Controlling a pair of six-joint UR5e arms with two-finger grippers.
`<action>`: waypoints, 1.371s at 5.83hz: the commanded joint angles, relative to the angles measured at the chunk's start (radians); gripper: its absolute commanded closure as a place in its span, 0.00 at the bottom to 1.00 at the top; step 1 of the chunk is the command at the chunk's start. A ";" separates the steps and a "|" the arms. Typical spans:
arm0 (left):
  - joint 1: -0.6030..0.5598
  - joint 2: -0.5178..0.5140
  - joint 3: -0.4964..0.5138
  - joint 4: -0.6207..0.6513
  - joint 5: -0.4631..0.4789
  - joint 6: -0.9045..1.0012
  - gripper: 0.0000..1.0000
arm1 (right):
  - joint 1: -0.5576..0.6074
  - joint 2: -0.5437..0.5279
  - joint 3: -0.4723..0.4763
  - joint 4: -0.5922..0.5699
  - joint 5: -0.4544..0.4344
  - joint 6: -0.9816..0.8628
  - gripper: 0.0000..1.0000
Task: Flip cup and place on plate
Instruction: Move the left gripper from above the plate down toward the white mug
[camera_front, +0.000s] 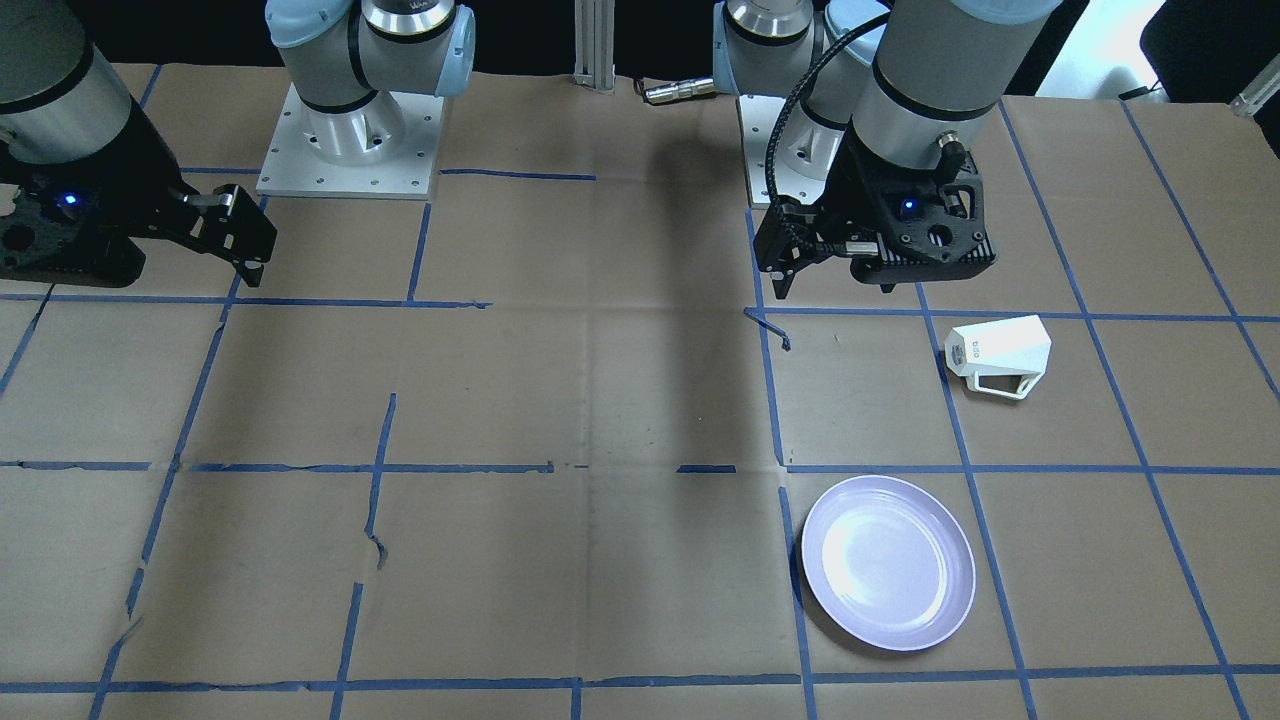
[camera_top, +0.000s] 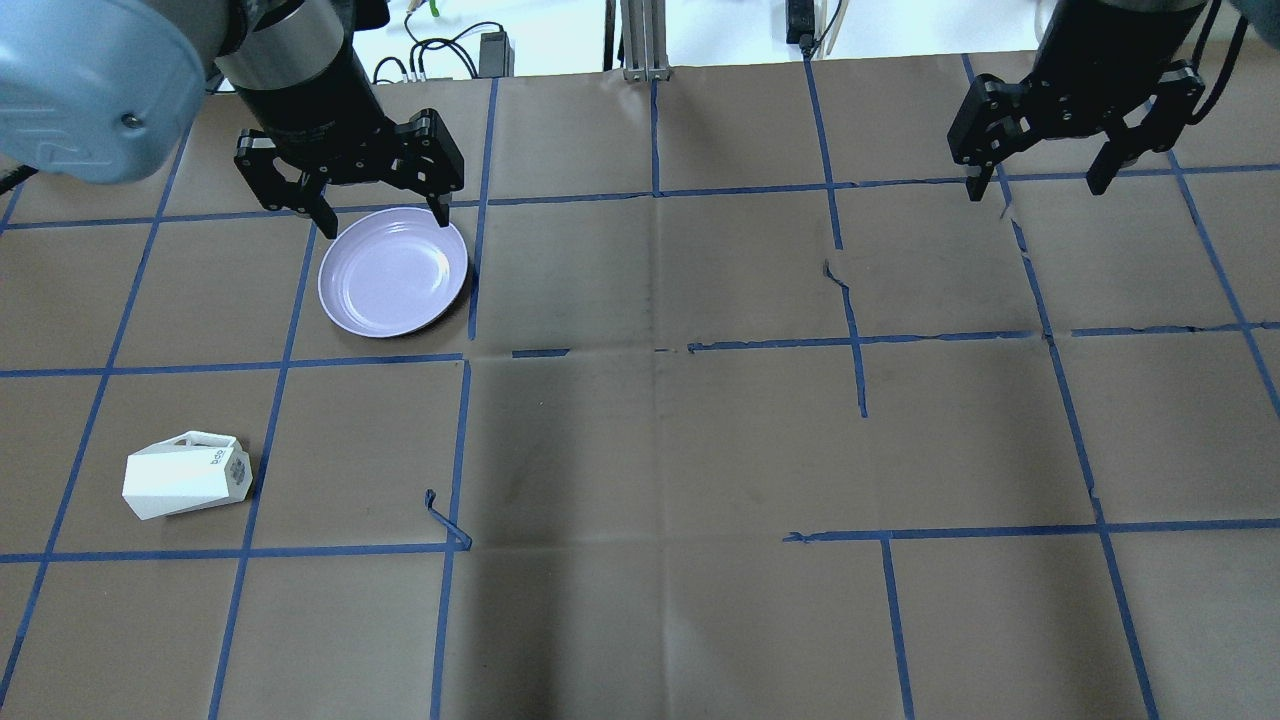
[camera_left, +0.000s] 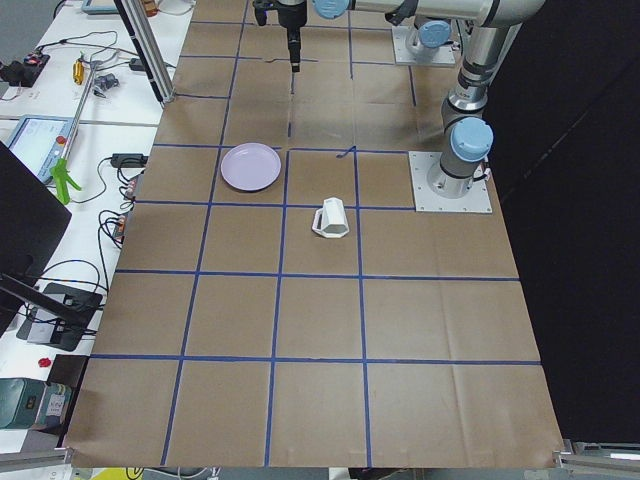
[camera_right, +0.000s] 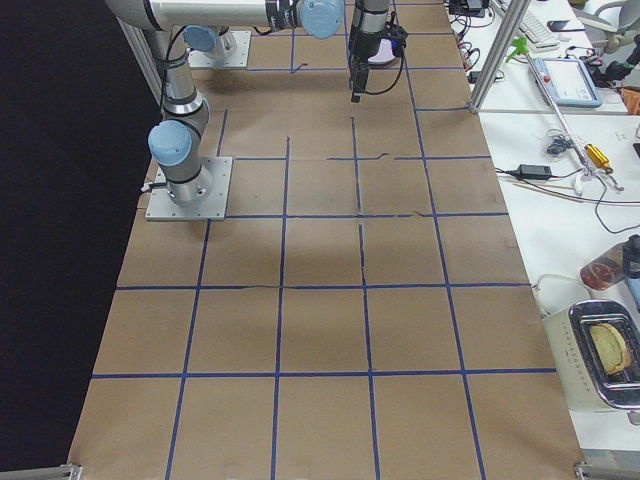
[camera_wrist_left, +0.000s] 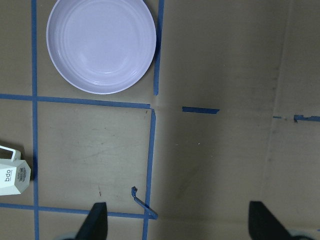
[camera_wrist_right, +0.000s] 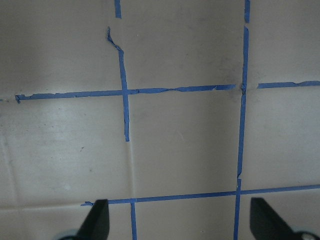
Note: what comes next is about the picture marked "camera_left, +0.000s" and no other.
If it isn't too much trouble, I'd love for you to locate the white faceted cup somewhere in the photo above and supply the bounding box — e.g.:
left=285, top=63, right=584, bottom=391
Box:
left=311, top=197, right=350, bottom=239

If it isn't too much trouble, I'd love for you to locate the lilac round plate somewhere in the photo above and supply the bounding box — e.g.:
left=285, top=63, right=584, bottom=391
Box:
left=221, top=143, right=281, bottom=192

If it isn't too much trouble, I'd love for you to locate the black power adapter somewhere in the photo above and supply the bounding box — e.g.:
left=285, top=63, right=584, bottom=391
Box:
left=110, top=153, right=148, bottom=168

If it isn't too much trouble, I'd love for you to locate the black power strip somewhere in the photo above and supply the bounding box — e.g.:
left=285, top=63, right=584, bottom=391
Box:
left=1, top=52, right=50, bottom=88

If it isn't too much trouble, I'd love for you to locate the teach pendant tablet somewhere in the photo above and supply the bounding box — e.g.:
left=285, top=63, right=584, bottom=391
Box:
left=7, top=115, right=72, bottom=184

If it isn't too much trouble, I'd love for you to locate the brown paper table cover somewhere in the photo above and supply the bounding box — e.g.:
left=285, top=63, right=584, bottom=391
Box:
left=66, top=1, right=562, bottom=468

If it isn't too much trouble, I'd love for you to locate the black monitor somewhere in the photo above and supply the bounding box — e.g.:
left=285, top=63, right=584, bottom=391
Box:
left=1, top=145, right=71, bottom=331

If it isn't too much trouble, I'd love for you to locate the black monitor stand base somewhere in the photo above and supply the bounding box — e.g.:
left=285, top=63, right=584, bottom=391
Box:
left=16, top=283, right=103, bottom=352

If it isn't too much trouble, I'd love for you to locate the green electronic box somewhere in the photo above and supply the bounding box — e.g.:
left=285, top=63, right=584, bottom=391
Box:
left=1, top=378, right=72, bottom=430

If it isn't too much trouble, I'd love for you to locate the aluminium frame post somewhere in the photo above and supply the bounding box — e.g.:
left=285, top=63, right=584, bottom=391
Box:
left=114, top=0, right=175, bottom=105

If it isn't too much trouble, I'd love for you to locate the green handled reacher grabber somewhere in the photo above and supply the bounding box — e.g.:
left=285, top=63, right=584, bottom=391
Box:
left=50, top=61, right=98, bottom=205

